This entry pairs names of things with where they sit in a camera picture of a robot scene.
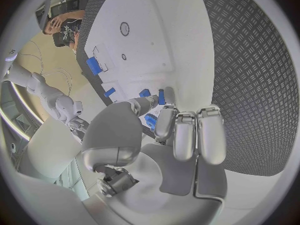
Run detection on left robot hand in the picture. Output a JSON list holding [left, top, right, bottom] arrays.
[[80, 86, 230, 225]]

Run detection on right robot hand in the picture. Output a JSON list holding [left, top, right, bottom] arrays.
[[66, 117, 92, 144]]

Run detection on white task board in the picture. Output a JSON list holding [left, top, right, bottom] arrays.
[[83, 0, 215, 128]]

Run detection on blue block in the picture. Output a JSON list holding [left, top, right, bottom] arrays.
[[85, 57, 104, 76], [103, 87, 117, 98]]

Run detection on blue toothed peg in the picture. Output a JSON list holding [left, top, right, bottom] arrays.
[[143, 113, 159, 132]]

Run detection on blue plug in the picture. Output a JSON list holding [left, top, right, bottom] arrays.
[[138, 88, 152, 98]]

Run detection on person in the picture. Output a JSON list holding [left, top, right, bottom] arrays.
[[41, 9, 87, 51]]

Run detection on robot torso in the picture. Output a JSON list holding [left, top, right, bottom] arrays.
[[1, 41, 21, 68]]

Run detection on desk with monitors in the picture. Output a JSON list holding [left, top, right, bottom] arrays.
[[50, 0, 92, 17]]

